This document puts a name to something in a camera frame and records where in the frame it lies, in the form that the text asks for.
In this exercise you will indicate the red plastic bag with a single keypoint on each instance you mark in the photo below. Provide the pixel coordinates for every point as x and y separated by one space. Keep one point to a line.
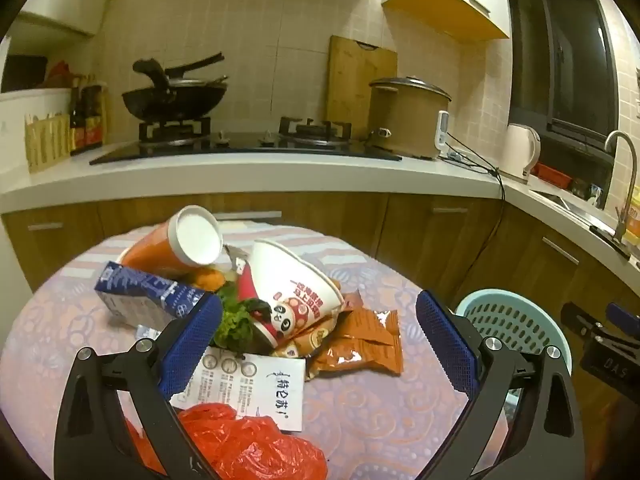
240 445

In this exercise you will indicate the dark sauce bottle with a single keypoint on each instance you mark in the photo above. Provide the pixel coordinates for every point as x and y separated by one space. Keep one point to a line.
94 120
77 127

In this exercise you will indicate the wooden cutting board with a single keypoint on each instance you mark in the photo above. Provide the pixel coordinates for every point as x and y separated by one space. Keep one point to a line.
355 85

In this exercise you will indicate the blue and white milk carton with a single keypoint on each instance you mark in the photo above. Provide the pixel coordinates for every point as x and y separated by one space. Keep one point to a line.
135 295

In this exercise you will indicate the white kitchen counter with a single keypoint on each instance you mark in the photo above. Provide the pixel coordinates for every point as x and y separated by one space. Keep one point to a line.
300 175

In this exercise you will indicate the white plug timer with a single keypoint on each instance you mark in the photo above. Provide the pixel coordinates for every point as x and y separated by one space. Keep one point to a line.
441 127

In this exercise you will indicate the red tray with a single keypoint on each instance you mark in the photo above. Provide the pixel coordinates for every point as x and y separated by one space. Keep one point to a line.
550 175

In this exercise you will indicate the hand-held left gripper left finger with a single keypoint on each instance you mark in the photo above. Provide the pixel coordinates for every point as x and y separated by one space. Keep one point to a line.
192 345

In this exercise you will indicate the black gas stove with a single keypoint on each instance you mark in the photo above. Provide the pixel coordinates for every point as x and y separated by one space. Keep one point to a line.
240 147

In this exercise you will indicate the paper noodle bowl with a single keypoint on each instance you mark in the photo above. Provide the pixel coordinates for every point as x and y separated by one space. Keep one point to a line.
295 285

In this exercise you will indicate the metal sink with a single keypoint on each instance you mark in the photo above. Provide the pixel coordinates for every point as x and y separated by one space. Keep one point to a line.
565 201

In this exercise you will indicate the black frying pan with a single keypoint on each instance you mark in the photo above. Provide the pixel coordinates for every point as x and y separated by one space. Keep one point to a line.
200 62

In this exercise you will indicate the orange paper cup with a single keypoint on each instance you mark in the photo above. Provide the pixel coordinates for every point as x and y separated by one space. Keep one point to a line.
150 260

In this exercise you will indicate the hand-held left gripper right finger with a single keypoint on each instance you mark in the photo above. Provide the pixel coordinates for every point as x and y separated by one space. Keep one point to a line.
445 345

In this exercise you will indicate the green vegetable scraps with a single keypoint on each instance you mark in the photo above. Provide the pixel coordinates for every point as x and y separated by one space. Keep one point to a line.
235 320

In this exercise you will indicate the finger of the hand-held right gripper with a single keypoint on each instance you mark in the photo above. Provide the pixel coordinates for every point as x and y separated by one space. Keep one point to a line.
580 320
622 315

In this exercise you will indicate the white electric kettle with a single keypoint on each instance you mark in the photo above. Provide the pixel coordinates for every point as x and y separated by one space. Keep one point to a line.
515 152

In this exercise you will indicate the wooden base cabinets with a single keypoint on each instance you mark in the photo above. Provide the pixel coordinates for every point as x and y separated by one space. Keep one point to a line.
425 230

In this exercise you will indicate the wooden fence holder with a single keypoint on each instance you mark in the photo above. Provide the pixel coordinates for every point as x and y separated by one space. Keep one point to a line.
47 142

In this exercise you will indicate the light blue plastic basket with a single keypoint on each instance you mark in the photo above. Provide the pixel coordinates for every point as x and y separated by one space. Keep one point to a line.
515 320

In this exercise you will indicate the dark window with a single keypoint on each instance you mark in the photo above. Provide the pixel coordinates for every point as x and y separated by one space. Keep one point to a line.
565 60

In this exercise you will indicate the metal faucet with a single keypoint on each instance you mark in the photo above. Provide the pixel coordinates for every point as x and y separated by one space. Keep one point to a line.
631 195

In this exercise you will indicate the dark appliance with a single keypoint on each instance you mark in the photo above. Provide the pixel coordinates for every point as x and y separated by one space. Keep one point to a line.
25 74

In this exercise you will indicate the orange peel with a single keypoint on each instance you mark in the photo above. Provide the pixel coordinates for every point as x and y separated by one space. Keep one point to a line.
207 277

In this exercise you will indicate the black wok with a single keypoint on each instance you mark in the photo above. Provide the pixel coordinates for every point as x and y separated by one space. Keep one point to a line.
165 102

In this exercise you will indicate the yellow bottle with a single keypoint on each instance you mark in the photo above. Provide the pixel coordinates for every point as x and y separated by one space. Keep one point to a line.
635 212

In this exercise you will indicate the brown rice cooker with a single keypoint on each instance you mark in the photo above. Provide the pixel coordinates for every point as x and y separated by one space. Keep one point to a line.
405 120

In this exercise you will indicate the purple patterned tablecloth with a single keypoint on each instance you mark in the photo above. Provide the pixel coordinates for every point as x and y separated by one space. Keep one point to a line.
375 420

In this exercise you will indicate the small cup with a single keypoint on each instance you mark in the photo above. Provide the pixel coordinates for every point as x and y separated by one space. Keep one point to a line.
595 195

